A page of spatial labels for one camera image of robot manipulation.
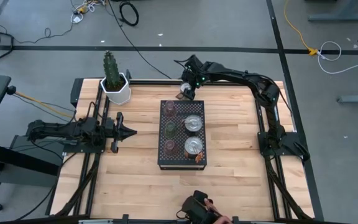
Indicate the person's hand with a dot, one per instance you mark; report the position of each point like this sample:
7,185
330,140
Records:
210,207

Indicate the black aluminium table frame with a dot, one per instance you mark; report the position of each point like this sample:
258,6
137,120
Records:
154,82

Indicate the person's forearm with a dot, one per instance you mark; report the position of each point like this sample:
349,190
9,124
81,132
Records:
224,220

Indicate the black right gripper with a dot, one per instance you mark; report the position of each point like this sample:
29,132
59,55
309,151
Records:
196,73

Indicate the white power adapter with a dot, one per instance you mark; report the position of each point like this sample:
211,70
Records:
77,19

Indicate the small clear glass cup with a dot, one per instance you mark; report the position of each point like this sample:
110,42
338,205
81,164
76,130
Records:
170,130

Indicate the tin candle with white tag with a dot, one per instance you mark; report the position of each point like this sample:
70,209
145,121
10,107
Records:
193,123

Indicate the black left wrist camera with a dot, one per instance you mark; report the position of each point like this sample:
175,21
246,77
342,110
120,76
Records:
107,126

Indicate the black frame bracket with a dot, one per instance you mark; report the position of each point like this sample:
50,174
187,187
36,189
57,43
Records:
235,219
125,217

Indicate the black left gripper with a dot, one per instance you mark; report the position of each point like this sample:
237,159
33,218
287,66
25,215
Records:
114,146

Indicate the black perforated metal shelf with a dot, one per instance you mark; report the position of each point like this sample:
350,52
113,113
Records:
182,160

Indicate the black hand-held device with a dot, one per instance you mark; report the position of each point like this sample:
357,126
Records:
194,208

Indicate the grey desk foot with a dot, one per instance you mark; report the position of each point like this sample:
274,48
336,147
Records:
357,99
337,18

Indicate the tin candle with orange tag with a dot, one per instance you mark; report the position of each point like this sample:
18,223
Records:
193,147

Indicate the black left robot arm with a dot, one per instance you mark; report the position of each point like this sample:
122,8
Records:
57,129

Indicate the white hexagonal plant pot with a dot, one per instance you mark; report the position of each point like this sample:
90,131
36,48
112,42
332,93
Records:
120,96

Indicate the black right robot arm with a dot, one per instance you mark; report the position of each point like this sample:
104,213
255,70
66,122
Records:
244,77

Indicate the green cactus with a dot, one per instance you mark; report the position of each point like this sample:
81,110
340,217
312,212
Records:
111,70

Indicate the black round knob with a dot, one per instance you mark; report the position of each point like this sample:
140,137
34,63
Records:
11,90

